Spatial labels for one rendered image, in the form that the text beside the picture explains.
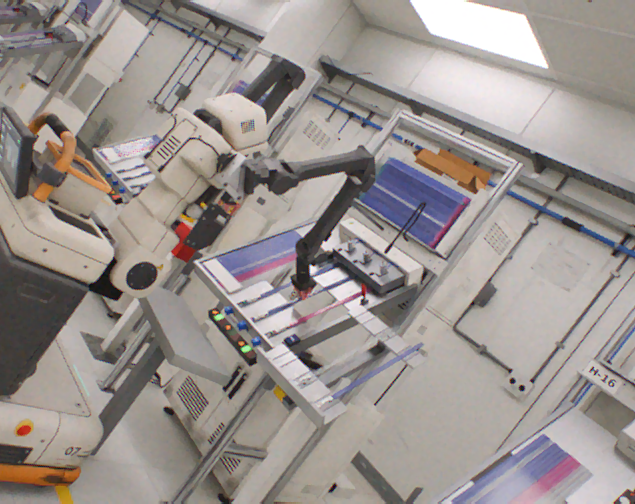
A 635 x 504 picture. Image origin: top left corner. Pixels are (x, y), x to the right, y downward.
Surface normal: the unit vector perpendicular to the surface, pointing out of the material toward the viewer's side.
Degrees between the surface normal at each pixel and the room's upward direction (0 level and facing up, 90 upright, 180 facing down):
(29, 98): 90
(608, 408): 90
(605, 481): 44
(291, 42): 90
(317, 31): 90
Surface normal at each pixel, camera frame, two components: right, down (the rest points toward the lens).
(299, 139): 0.58, 0.47
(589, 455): 0.03, -0.83
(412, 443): -0.56, -0.37
